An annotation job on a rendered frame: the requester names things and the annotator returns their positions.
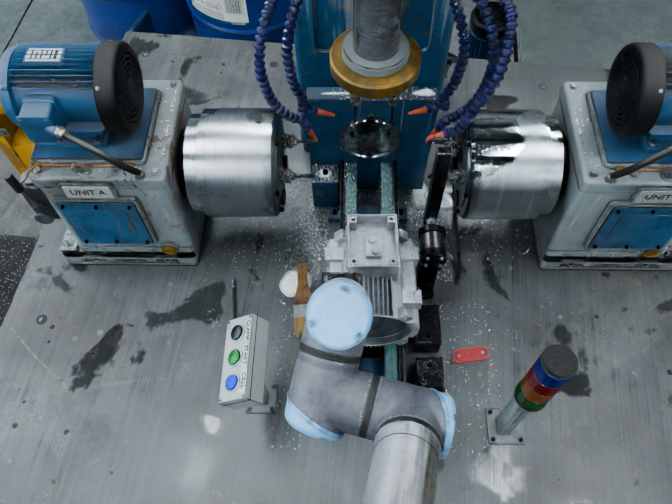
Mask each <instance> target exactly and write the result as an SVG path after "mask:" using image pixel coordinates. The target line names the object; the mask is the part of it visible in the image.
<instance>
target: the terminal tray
mask: <svg viewBox="0 0 672 504"><path fill-rule="evenodd" d="M362 227H363V229H361V228H362ZM360 230H361V231H360ZM355 231H356V232H355ZM386 231H387V232H386ZM361 232H363V233H361ZM385 232H386V233H385ZM355 233H356V234H357V235H354V234H355ZM374 233H375V235H374ZM384 233H385V234H387V233H388V235H385V234H384ZM381 234H383V235H381ZM390 234H391V235H392V236H391V235H390ZM356 236H357V238H358V239H360V240H359V241H357V240H358V239H357V238H356ZM392 237H393V239H392ZM381 238H382V240H383V241H382V240H381ZM386 238H388V239H386ZM361 239H362V240H361ZM389 242H390V243H392V244H390V243H389ZM355 243H356V244H355ZM358 243H359V244H358ZM364 243H365V245H364ZM357 244H358V245H357ZM387 244H388V246H386V245H387ZM390 245H391V246H390ZM351 246H352V247H353V248H352V247H351ZM385 247H386V248H385ZM389 247H390V248H389ZM354 248H355V250H354ZM387 248H388V249H387ZM358 249H359V251H358ZM363 249H365V250H363ZM389 250H390V251H389ZM392 251H393V253H392ZM357 252H358V254H357ZM389 252H390V253H392V254H388V253H389ZM353 254H354V255H353ZM393 254H394V257H393ZM382 255H383V258H382ZM384 255H386V256H387V257H386V256H384ZM359 257H360V258H361V259H360V258H359ZM385 257H386V258H385ZM379 258H380V262H379ZM366 259H368V260H366ZM376 259H377V261H376V262H378V263H379V264H377V263H376V262H375V263H374V261H375V260H376ZM358 260H359V261H358ZM383 261H384V262H383ZM386 261H389V262H386ZM382 262H383V263H382ZM385 262H386V263H385ZM363 263H364V265H362V264H363ZM387 263H388V265H387ZM380 264H382V265H380ZM360 271H362V279H363V276H365V279H368V275H369V278H372V276H373V275H374V278H377V275H378V278H379V279H381V277H382V275H383V279H386V276H387V279H388V280H390V278H391V276H392V281H396V282H397V280H398V279H399V274H400V258H399V241H398V224H397V214H350V215H347V226H346V272H360Z"/></svg>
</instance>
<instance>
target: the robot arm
mask: <svg viewBox="0 0 672 504"><path fill-rule="evenodd" d="M325 275H327V277H328V278H327V279H325V280H324V276H325ZM357 275H358V276H359V277H360V284H359V283H357V282H356V279H357ZM305 317H306V322H305V326H304V330H303V334H302V339H301V343H300V347H299V351H298V355H297V359H296V363H295V368H294V372H293V376H292V380H291V384H290V389H289V391H288V392H287V402H286V408H285V418H286V420H287V422H288V423H289V424H290V425H291V426H292V427H293V428H295V429H296V430H298V431H299V432H301V433H303V434H305V435H308V436H310V437H313V438H316V439H319V438H320V439H323V440H325V441H337V440H340V439H341V438H342V437H343V436H344V433H347V434H350V435H354V436H358V437H361V438H364V439H365V438H366V439H368V440H372V441H374V452H373V456H372V461H371V465H370V469H369V474H368V478H367V483H366V487H365V492H364V496H363V501H362V504H435V500H436V489H437V477H438V466H439V461H440V459H444V458H446V457H447V455H448V453H449V451H450V448H451V445H452V441H453V436H454V430H455V417H456V406H455V402H454V399H453V398H452V397H451V396H450V395H448V394H446V393H443V392H439V391H437V390H436V389H434V388H425V387H421V386H417V385H413V384H409V383H406V382H402V381H398V380H394V379H390V378H386V377H383V376H378V375H374V374H372V373H368V372H364V371H360V370H358V368H359V364H360V360H361V356H362V352H363V347H364V343H365V339H366V336H367V334H368V332H369V330H370V328H371V325H372V321H373V309H372V305H371V302H370V299H369V297H368V296H367V293H366V292H365V290H364V289H363V287H362V271H360V272H325V271H322V279H321V286H320V287H319V288H318V289H317V290H316V291H315V292H314V293H313V294H312V296H311V297H310V299H309V301H308V304H307V307H306V315H305Z"/></svg>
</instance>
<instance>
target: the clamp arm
mask: <svg viewBox="0 0 672 504"><path fill-rule="evenodd" d="M452 155H453V151H452V147H451V146H438V147H437V149H436V154H435V159H434V164H433V170H432V175H431V180H430V185H429V190H428V195H427V201H426V206H425V211H424V216H423V224H424V225H426V224H427V222H428V219H429V221H432V219H431V218H433V221H434V222H435V220H436V224H437V220H438V216H439V211H440V207H441V203H442V198H443V194H444V190H445V185H446V181H447V177H448V172H449V168H450V164H451V159H452Z"/></svg>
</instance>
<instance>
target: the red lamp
mask: <svg viewBox="0 0 672 504"><path fill-rule="evenodd" d="M534 364H535V363H534ZM534 364H533V365H532V367H531V368H530V369H529V371H528V374H527V381H528V384H529V386H530V388H531V389H532V390H533V391H534V392H535V393H537V394H539V395H541V396H552V395H555V394H556V393H557V392H558V391H559V390H560V389H561V388H562V387H563V386H562V387H560V388H548V387H546V386H544V385H542V384H541V383H540V382H539V381H538V380H537V378H536V377H535V374H534Z"/></svg>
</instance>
